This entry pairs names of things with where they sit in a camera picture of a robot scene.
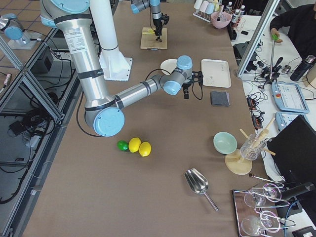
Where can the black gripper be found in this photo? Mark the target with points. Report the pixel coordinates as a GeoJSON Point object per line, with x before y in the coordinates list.
{"type": "Point", "coordinates": [157, 22]}
{"type": "Point", "coordinates": [186, 86]}

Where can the white round plate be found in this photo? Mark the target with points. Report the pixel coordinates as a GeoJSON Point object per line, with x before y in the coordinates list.
{"type": "Point", "coordinates": [168, 65]}

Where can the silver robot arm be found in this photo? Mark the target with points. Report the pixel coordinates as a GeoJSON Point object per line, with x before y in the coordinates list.
{"type": "Point", "coordinates": [90, 35]}
{"type": "Point", "coordinates": [139, 5]}

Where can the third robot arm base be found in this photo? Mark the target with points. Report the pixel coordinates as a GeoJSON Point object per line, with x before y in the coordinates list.
{"type": "Point", "coordinates": [18, 37]}

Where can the cream rabbit tray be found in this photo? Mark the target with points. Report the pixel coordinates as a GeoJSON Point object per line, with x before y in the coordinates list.
{"type": "Point", "coordinates": [216, 73]}

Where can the metal glass rack tray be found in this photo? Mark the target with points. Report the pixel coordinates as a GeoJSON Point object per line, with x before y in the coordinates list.
{"type": "Point", "coordinates": [256, 211]}

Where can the bamboo cutting board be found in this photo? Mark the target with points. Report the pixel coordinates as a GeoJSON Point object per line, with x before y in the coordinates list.
{"type": "Point", "coordinates": [149, 41]}

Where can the grey folded cloth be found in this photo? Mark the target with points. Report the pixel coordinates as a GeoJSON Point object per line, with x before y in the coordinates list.
{"type": "Point", "coordinates": [220, 98]}

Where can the pastel cup rack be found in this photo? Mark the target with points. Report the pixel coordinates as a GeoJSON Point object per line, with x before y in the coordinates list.
{"type": "Point", "coordinates": [204, 8]}

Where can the mint green bowl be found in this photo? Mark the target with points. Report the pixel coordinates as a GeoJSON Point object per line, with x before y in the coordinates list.
{"type": "Point", "coordinates": [224, 143]}

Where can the yellow lemon outer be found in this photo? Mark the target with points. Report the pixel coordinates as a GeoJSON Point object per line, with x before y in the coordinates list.
{"type": "Point", "coordinates": [145, 149]}

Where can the pink ice bowl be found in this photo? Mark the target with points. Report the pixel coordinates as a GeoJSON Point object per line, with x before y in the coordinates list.
{"type": "Point", "coordinates": [225, 19]}

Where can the yellow lemon near lime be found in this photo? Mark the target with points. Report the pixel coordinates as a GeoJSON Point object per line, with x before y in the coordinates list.
{"type": "Point", "coordinates": [134, 144]}

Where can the green lime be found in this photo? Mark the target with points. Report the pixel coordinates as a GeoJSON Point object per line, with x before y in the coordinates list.
{"type": "Point", "coordinates": [122, 145]}

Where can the wooden cup stand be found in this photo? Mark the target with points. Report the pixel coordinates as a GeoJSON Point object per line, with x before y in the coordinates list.
{"type": "Point", "coordinates": [236, 163]}

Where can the clear textured glass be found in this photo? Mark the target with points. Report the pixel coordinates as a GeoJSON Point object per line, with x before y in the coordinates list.
{"type": "Point", "coordinates": [252, 147]}

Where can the metal ice scoop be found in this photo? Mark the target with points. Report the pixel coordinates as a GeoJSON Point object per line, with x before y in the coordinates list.
{"type": "Point", "coordinates": [199, 185]}

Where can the grey teach pendant lower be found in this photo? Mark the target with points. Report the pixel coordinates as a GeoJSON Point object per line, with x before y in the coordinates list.
{"type": "Point", "coordinates": [283, 119]}

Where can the grey teach pendant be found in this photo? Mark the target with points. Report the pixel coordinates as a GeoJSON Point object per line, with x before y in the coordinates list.
{"type": "Point", "coordinates": [289, 97]}
{"type": "Point", "coordinates": [283, 119]}

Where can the grey teach pendant upper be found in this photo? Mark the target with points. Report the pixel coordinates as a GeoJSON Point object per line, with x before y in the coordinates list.
{"type": "Point", "coordinates": [289, 97]}

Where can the black monitor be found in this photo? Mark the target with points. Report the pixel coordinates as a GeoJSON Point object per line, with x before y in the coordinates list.
{"type": "Point", "coordinates": [295, 149]}

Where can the black thermos bottle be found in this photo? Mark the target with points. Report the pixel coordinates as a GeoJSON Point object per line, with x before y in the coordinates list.
{"type": "Point", "coordinates": [305, 65]}

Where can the person in black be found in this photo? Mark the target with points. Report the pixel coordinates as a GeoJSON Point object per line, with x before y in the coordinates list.
{"type": "Point", "coordinates": [301, 22]}

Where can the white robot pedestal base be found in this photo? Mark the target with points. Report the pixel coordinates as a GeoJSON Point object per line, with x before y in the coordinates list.
{"type": "Point", "coordinates": [115, 66]}

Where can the aluminium frame post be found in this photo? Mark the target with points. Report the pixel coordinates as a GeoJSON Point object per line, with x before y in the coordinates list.
{"type": "Point", "coordinates": [263, 22]}

